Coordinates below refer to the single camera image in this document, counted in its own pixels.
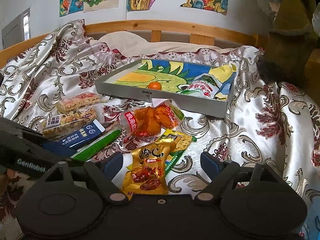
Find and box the clear nut bar packet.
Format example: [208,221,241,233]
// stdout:
[39,107,98,139]

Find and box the small orange tangerine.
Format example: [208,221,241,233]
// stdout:
[147,81,162,90]

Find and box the cream pillow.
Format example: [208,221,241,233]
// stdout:
[89,31,241,57]

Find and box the grey tray with painted liner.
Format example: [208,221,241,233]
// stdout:
[95,59,236,118]

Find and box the yellow green cracker packet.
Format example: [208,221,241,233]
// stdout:
[159,129,197,175]

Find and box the white red green snack bag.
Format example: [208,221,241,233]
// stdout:
[180,74,222,99]

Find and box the clear plastic bag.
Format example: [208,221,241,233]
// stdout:
[312,9,320,36]

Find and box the wooden bed frame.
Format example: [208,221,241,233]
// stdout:
[0,19,320,100]

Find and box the orange dried fruit packet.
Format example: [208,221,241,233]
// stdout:
[119,99,184,144]

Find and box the gold duck snack packet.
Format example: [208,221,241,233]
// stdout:
[121,138,176,199]

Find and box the floral satin bedspread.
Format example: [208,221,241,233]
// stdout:
[1,20,319,207]

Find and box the green sausage stick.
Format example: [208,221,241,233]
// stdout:
[71,129,121,161]

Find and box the olive brown hanging garment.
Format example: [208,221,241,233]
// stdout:
[257,0,318,86]

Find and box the blue white powder sachet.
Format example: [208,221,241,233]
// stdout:
[42,119,105,157]

